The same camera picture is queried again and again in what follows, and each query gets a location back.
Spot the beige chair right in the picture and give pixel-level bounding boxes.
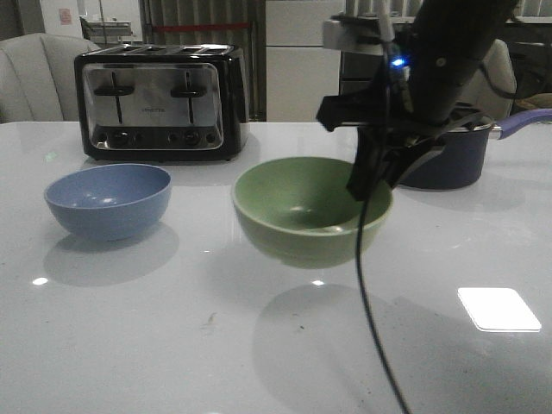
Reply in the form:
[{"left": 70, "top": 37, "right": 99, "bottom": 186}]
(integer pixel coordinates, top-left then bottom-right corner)
[{"left": 458, "top": 40, "right": 517, "bottom": 121}]

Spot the brown basket right edge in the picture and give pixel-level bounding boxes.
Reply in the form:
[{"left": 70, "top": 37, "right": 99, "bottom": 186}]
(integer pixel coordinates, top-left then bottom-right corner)
[{"left": 513, "top": 92, "right": 552, "bottom": 113}]

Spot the blue bowl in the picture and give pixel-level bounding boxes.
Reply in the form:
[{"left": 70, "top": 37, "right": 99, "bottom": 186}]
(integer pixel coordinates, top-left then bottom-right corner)
[{"left": 44, "top": 164, "right": 172, "bottom": 242}]

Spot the green bowl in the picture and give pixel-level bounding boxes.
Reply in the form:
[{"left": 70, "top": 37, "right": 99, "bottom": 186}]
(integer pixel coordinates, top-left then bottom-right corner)
[{"left": 231, "top": 157, "right": 393, "bottom": 269}]

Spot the metal rack cart background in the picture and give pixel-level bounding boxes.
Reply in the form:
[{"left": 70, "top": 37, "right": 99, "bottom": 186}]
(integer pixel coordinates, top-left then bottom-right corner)
[{"left": 78, "top": 0, "right": 143, "bottom": 46}]

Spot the dark blue saucepan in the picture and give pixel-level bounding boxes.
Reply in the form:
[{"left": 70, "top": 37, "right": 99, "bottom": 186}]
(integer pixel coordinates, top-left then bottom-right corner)
[{"left": 399, "top": 109, "right": 551, "bottom": 191}]

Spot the dark kitchen counter cabinet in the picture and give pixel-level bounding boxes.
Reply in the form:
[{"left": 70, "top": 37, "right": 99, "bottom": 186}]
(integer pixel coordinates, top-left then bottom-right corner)
[{"left": 336, "top": 16, "right": 552, "bottom": 122}]

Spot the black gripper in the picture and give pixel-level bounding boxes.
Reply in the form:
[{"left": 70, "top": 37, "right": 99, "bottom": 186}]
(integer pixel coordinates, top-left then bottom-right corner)
[{"left": 317, "top": 64, "right": 447, "bottom": 201}]

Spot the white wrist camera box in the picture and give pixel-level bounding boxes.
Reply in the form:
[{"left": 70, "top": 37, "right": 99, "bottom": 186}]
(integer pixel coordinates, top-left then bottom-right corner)
[{"left": 322, "top": 15, "right": 395, "bottom": 56}]

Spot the beige chair left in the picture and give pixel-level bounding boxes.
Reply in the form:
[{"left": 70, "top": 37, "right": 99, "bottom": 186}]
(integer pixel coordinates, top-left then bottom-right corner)
[{"left": 1, "top": 33, "right": 99, "bottom": 123}]

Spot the white refrigerator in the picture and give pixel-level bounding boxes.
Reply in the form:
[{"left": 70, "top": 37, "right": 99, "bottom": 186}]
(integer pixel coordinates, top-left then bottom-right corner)
[{"left": 266, "top": 1, "right": 345, "bottom": 122}]

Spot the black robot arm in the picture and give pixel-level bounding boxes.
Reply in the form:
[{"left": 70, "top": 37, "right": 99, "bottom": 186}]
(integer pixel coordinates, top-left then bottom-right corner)
[{"left": 317, "top": 1, "right": 516, "bottom": 201}]

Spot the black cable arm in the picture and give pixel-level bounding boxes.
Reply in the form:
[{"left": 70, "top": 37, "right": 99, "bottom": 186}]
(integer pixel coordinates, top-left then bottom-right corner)
[{"left": 355, "top": 189, "right": 413, "bottom": 414}]

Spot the black chrome four-slot toaster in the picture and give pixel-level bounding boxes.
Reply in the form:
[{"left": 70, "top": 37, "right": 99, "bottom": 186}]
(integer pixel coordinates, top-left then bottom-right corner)
[{"left": 74, "top": 44, "right": 249, "bottom": 162}]

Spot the beige chair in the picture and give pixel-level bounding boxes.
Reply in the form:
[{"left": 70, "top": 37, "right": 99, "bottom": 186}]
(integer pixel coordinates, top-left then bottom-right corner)
[
  {"left": 1, "top": 33, "right": 99, "bottom": 123},
  {"left": 458, "top": 40, "right": 517, "bottom": 121}
]

